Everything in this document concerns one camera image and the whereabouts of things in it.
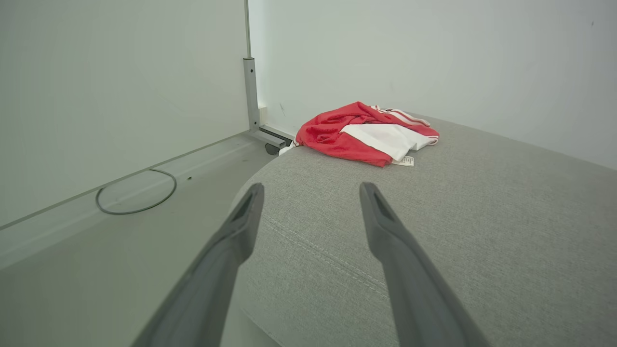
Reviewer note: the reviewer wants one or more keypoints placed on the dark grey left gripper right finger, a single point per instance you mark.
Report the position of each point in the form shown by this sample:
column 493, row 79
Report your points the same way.
column 414, row 284

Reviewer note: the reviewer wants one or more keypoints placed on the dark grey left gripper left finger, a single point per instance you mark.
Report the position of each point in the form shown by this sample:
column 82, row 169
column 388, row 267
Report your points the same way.
column 212, row 274

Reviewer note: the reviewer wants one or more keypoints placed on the red Bulls 23 jersey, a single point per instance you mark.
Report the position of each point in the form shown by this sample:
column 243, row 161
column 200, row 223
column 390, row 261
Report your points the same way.
column 332, row 130

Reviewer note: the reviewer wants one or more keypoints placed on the grey fabric sofa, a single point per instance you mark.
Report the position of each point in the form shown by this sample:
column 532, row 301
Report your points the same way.
column 482, row 217

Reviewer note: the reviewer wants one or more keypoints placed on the grey metal partition post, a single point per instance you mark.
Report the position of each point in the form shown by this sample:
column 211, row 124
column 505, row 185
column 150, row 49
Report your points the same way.
column 250, row 96

